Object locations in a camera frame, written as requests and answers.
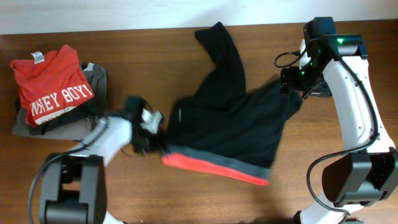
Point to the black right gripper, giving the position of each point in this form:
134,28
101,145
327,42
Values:
289,81

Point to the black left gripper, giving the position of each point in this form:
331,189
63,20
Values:
159,144

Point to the black leggings red waistband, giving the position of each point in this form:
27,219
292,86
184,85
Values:
224,129

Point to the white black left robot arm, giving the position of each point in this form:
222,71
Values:
73,183

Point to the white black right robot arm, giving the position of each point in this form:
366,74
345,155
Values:
365,170

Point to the red printed t-shirt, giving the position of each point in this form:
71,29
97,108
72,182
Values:
51,84

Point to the grey folded garment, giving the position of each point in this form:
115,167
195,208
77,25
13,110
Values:
98,81

